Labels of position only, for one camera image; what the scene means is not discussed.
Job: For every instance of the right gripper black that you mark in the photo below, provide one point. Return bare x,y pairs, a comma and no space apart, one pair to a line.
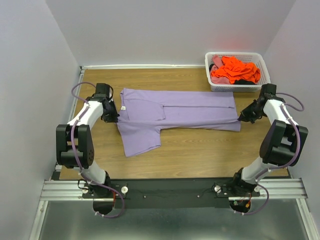
245,116

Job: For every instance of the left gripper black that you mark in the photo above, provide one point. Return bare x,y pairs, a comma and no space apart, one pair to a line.
113,117

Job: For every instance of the purple t shirt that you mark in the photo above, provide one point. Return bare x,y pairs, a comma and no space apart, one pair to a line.
145,113

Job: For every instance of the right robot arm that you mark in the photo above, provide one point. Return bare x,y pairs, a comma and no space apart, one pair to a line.
281,146

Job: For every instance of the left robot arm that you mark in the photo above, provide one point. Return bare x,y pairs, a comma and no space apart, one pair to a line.
74,142

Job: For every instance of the orange t shirt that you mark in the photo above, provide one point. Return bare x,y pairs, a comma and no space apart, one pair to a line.
235,70

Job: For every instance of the white plastic laundry basket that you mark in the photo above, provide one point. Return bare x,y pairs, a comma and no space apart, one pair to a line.
245,57

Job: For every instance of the pink t shirt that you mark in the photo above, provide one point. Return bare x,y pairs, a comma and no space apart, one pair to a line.
217,76

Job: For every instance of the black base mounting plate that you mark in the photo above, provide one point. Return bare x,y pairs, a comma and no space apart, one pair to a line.
222,198

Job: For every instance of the aluminium frame rail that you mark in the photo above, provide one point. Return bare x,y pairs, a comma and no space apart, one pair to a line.
72,190

